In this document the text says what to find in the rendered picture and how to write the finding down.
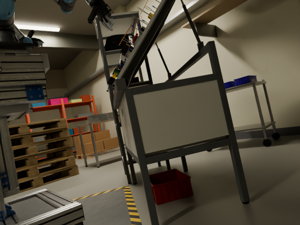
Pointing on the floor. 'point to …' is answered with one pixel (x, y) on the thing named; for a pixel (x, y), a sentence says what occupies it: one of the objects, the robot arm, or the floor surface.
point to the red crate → (170, 186)
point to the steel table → (93, 119)
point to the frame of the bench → (242, 187)
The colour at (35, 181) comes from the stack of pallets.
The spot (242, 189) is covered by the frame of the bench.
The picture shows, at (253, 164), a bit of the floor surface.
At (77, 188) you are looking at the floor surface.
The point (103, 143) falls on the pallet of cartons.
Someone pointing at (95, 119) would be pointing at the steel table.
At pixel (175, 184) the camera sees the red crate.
